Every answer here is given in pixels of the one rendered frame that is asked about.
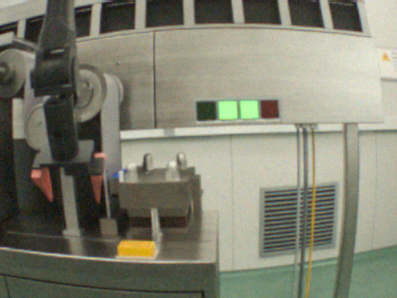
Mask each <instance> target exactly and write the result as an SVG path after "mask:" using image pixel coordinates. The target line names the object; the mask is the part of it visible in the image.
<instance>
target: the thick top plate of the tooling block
mask: <svg viewBox="0 0 397 298"><path fill-rule="evenodd" d="M178 171H179V179H181V181H167V180H165V179H166V168H155V170H146V169H142V173H140V174H139V175H138V180H140V182H134V183H126V182H124V181H123V182H119V183H118V191H119V200H120V208H128V209H142V208H150V209H166V208H188V207H189V206H190V203H191V200H192V184H191V179H192V177H193V175H195V167H188V168H187V169H178Z"/></svg>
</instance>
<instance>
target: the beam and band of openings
mask: <svg viewBox="0 0 397 298"><path fill-rule="evenodd" d="M129 2H133V3H129ZM364 2H365V0H316V1H313V0H75V4H74V7H75V9H74V12H75V13H74V16H75V17H74V19H75V28H76V31H77V38H76V43H80V42H83V41H90V40H97V39H101V38H110V37H114V36H123V35H130V34H138V33H148V32H153V33H154V32H158V31H165V30H183V29H201V28H252V29H253V28H262V29H270V28H271V29H282V30H287V29H289V30H297V31H302V30H304V31H311V32H316V31H317V32H324V33H336V34H342V35H344V34H347V35H353V36H363V37H368V38H369V37H372V36H371V34H370V28H369V25H368V19H367V14H366V8H365V3H364ZM46 3H47V1H46V0H28V1H25V2H21V3H16V4H14V5H10V6H5V7H3V8H0V35H4V34H6V33H11V32H14V35H15V36H17V37H18V36H19V37H21V38H24V39H26V40H29V41H31V42H34V43H36V44H39V41H38V40H39V35H40V34H41V29H42V27H43V21H44V18H45V12H46V10H45V9H46ZM339 3H342V4H339ZM115 4H117V5H115ZM86 9H89V10H86ZM36 20H37V21H36ZM11 26H13V27H11ZM1 29H3V30H1Z"/></svg>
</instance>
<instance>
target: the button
mask: <svg viewBox="0 0 397 298"><path fill-rule="evenodd" d="M155 251H156V249H155V247H154V241H143V242H142V241H127V240H123V241H122V243H120V244H119V246H118V254H119V256H125V257H134V256H136V257H151V258H152V256H153V254H154V253H155Z"/></svg>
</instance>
